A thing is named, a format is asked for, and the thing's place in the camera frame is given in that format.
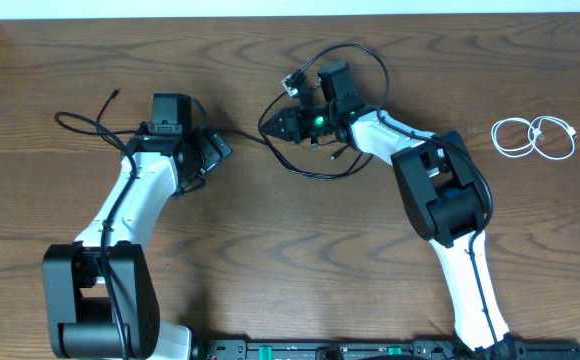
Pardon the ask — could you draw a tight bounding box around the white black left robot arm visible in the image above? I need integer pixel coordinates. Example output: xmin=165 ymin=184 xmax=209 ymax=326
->
xmin=42 ymin=125 xmax=232 ymax=359

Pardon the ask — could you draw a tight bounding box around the white USB cable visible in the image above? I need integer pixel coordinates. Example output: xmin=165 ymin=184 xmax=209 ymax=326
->
xmin=490 ymin=115 xmax=579 ymax=161

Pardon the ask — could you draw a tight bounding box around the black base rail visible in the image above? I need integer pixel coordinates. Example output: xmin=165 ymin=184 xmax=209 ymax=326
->
xmin=189 ymin=338 xmax=580 ymax=360

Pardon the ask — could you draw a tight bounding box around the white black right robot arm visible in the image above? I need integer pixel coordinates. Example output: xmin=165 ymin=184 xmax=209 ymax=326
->
xmin=258 ymin=73 xmax=511 ymax=359

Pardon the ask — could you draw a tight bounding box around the black right camera cable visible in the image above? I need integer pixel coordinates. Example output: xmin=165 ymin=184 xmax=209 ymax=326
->
xmin=280 ymin=43 xmax=501 ymax=349

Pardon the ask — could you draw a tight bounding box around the black left camera cable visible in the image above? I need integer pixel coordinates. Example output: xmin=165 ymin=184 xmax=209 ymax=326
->
xmin=53 ymin=110 xmax=144 ymax=360

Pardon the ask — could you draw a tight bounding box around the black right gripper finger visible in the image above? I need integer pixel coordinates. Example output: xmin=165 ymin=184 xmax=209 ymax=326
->
xmin=261 ymin=107 xmax=300 ymax=129
xmin=261 ymin=124 xmax=300 ymax=144

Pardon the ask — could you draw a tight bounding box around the black camera cable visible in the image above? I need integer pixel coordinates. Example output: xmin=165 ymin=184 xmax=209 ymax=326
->
xmin=53 ymin=110 xmax=144 ymax=360
xmin=280 ymin=43 xmax=501 ymax=349

